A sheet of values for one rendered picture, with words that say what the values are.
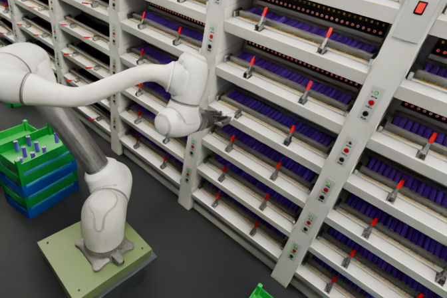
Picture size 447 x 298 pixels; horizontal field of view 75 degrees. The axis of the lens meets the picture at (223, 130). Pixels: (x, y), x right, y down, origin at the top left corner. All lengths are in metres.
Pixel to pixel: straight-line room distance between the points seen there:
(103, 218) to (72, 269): 0.26
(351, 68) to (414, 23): 0.21
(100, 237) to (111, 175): 0.25
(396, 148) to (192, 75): 0.72
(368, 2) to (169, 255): 1.43
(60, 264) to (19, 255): 0.42
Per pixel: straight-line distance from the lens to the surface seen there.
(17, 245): 1.83
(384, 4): 1.05
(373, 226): 1.38
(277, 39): 1.16
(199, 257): 1.70
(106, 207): 1.20
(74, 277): 1.36
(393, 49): 1.05
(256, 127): 1.32
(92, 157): 1.30
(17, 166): 1.67
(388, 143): 1.14
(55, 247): 1.46
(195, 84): 0.94
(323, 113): 1.16
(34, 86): 1.03
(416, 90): 1.07
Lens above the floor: 1.40
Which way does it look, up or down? 31 degrees down
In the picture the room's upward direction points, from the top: 13 degrees clockwise
